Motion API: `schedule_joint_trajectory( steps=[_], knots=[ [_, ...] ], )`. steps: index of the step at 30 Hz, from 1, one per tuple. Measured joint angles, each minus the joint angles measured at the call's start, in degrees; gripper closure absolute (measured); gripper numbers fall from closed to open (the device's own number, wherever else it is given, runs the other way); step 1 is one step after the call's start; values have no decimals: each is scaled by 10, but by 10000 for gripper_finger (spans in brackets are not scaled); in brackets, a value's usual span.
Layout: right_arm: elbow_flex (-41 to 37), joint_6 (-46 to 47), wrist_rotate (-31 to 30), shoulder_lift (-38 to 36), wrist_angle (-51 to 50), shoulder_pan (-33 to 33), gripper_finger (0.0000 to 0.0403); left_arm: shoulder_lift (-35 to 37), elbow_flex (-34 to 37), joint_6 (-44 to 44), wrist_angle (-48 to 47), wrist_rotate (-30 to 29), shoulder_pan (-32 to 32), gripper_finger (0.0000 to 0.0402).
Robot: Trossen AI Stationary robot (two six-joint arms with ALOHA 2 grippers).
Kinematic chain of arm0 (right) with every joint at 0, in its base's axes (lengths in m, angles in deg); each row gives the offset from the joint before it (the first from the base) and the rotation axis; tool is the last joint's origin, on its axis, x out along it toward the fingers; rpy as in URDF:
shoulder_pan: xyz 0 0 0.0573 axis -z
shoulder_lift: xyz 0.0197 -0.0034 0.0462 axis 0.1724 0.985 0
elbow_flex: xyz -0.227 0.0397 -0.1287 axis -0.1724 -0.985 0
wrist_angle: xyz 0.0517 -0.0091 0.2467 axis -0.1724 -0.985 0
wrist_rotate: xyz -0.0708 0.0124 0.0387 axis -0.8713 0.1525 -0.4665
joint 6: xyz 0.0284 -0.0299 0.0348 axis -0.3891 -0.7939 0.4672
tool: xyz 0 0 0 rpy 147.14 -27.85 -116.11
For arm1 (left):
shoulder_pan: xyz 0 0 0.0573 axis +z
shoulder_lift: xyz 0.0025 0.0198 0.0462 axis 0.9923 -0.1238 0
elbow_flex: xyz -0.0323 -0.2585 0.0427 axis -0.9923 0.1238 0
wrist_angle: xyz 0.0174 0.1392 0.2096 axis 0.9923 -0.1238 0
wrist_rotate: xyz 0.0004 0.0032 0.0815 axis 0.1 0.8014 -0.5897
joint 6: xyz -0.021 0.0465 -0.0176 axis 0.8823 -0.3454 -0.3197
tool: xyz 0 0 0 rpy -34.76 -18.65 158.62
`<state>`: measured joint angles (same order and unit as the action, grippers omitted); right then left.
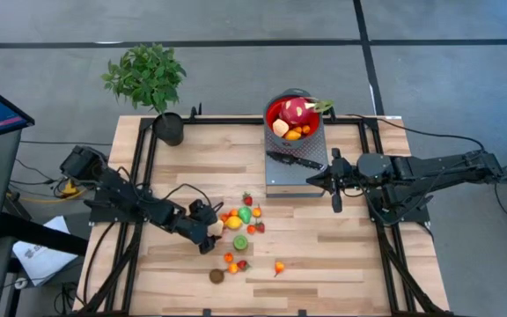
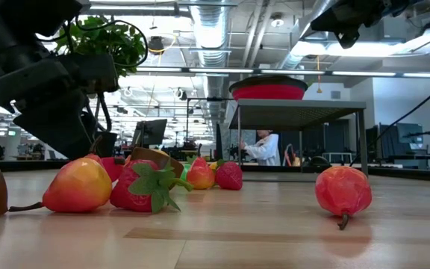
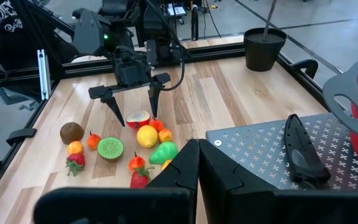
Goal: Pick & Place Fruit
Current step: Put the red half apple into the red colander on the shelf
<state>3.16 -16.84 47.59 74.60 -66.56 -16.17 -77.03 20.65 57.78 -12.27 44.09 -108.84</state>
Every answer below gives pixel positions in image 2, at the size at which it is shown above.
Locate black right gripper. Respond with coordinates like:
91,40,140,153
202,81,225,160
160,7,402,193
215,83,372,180
311,0,387,49

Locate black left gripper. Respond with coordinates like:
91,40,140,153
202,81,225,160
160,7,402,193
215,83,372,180
0,58,99,160

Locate red collapsible bowl grey rim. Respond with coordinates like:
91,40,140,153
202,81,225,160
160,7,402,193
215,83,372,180
228,74,309,101

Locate red orange round toy fruit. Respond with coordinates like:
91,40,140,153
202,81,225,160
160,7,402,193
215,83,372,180
86,134,106,167

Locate small orange toy fruit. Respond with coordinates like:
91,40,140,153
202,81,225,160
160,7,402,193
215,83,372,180
101,156,126,183

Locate yellow red toy pear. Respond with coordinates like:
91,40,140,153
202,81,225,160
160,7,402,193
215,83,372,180
8,156,114,214

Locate black computer monitor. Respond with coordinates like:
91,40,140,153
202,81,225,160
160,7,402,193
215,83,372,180
131,118,169,149

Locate red toy strawberry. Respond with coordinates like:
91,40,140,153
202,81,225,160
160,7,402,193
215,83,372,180
109,158,193,214
214,159,244,191

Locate grey perforated metal shelf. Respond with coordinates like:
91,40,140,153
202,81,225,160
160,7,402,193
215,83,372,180
228,98,369,176

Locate green potted tree black pot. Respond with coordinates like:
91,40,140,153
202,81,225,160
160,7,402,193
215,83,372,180
52,15,148,158

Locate black ceiling spotlight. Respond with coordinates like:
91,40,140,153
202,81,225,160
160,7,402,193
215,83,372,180
146,35,166,56

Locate orange red toy peach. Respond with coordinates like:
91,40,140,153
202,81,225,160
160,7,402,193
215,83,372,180
185,155,216,191

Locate dark computer monitor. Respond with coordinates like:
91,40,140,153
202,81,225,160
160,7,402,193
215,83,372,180
396,122,424,150

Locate red orange toy pear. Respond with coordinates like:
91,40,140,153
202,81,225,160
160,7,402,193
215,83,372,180
314,165,373,231

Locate black aluminium table frame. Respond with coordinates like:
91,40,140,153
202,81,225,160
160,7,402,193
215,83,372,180
0,158,430,179

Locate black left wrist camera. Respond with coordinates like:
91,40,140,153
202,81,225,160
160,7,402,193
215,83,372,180
57,53,119,94

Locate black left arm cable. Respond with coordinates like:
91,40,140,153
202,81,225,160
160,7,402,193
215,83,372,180
37,14,149,134

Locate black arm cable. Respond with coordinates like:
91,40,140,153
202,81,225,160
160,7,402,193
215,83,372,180
37,14,149,134
349,77,430,167

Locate silver ventilation duct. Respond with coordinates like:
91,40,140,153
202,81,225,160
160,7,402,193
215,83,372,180
188,3,234,124

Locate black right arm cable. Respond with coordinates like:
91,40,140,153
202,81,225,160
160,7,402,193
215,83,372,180
349,77,430,167

